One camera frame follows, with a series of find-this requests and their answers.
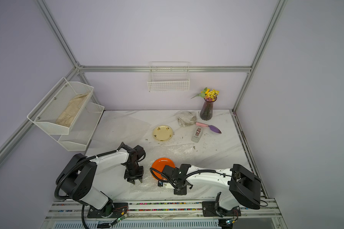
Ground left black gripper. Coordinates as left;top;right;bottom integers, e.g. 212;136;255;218
124;162;143;184

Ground orange dinner plate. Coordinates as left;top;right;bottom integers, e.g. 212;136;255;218
151;157;175;181

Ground clear bubble wrap sheet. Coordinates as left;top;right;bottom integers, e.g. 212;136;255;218
130;144;196;193
175;111;197;127

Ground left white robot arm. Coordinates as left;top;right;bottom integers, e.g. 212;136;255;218
54;143;146;215

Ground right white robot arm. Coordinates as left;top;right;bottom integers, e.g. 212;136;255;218
150;164;261;215

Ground lower white mesh shelf bin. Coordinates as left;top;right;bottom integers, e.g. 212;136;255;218
58;102;104;151

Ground white mesh shelf bin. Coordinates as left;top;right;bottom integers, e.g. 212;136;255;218
27;78;94;135
58;102;104;151

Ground purple glass vase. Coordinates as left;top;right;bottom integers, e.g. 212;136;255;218
200;98;216;121

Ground beige cloth in bin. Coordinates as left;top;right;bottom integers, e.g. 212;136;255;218
55;93;89;127

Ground yellow artificial flowers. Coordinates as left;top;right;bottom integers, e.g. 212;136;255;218
192;87;220;102

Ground upper white mesh shelf bin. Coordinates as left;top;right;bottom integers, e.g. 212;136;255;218
27;78;94;135

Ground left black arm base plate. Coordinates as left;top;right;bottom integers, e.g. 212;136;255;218
87;202;129;219

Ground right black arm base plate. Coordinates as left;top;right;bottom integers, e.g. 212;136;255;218
202;201;241;218

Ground aluminium front rail frame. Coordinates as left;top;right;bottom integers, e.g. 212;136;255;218
45;199;283;221

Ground white wire wall basket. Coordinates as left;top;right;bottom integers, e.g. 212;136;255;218
147;62;190;92

